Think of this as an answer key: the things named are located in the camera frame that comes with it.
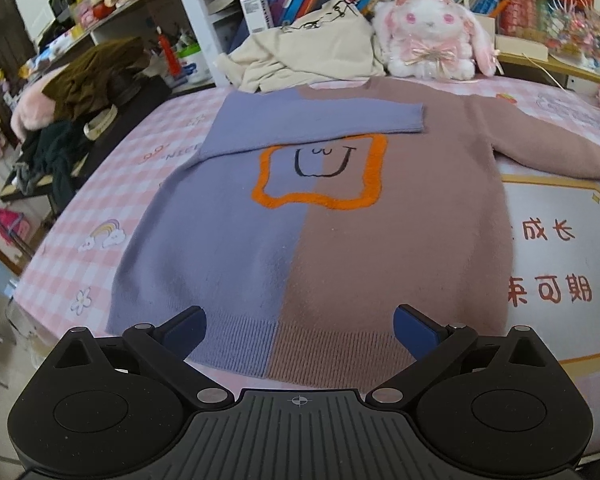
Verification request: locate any pink checkered printed table mat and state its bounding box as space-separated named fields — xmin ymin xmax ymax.
xmin=10 ymin=74 xmax=600 ymax=413

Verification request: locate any dark brown cloth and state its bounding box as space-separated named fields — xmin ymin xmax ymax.
xmin=41 ymin=36 xmax=152 ymax=122

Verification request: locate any thick white book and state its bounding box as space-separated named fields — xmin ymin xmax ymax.
xmin=494 ymin=34 xmax=551 ymax=62

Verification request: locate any pink fluffy cloth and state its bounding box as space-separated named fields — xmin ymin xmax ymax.
xmin=9 ymin=66 xmax=67 ymax=138

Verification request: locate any red tassel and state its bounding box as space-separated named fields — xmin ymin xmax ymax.
xmin=156 ymin=25 xmax=182 ymax=80

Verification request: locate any white pink plush bunny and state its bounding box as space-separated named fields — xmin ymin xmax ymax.
xmin=371 ymin=0 xmax=504 ymax=82

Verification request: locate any pile of dark clothes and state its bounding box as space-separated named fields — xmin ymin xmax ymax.
xmin=11 ymin=119 xmax=90 ymax=203

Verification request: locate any white barcode box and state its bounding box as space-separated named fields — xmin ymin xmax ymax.
xmin=240 ymin=0 xmax=277 ymax=36

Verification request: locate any colourful bead tree ornament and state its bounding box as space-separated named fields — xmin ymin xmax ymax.
xmin=544 ymin=0 xmax=600 ymax=67

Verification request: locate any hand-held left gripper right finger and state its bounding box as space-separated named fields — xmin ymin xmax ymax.
xmin=366 ymin=304 xmax=561 ymax=407

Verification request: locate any white cord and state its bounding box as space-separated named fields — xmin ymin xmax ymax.
xmin=524 ymin=55 xmax=567 ymax=90

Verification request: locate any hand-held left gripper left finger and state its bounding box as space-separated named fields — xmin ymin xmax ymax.
xmin=42 ymin=305 xmax=233 ymax=409

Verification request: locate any white wooden bookshelf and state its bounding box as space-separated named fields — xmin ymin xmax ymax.
xmin=30 ymin=0 xmax=600 ymax=92

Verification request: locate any white plastic bottle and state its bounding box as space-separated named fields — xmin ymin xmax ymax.
xmin=179 ymin=44 xmax=214 ymax=85

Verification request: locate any cream canvas bag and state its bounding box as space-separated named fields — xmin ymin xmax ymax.
xmin=216 ymin=0 xmax=387 ymax=94

